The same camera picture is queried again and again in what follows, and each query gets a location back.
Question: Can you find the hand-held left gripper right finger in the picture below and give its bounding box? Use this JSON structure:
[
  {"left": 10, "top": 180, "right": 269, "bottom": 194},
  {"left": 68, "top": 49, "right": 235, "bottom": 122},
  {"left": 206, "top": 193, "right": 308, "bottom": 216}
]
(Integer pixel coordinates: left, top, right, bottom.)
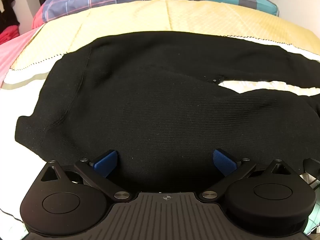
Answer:
[{"left": 201, "top": 149, "right": 295, "bottom": 201}]

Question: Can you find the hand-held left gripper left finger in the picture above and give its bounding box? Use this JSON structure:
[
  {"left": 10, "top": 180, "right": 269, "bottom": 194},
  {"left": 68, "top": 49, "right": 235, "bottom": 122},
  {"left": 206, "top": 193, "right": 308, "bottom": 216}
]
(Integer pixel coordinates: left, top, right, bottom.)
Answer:
[{"left": 40, "top": 149, "right": 133, "bottom": 202}]

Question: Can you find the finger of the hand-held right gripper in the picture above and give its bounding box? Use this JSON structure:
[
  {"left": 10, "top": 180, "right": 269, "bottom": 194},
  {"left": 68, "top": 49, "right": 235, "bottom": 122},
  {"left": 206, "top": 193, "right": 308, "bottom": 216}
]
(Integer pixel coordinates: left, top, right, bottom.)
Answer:
[{"left": 303, "top": 157, "right": 320, "bottom": 179}]

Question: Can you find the pink striped cloth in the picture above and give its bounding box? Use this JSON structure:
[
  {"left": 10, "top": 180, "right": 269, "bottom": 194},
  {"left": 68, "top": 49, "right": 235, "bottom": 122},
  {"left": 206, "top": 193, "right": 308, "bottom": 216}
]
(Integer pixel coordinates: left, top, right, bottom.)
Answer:
[{"left": 0, "top": 29, "right": 38, "bottom": 87}]

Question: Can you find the red pink blanket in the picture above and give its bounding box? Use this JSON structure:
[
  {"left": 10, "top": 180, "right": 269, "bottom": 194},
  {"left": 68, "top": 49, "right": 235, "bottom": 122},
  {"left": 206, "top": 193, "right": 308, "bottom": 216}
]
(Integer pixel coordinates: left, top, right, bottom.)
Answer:
[{"left": 31, "top": 4, "right": 48, "bottom": 28}]

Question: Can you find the red clothing pile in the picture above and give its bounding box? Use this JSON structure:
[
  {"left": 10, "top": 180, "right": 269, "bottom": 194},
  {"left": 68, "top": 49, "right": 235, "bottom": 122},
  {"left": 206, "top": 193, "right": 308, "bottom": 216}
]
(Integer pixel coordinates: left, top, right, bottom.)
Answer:
[{"left": 0, "top": 24, "right": 21, "bottom": 44}]

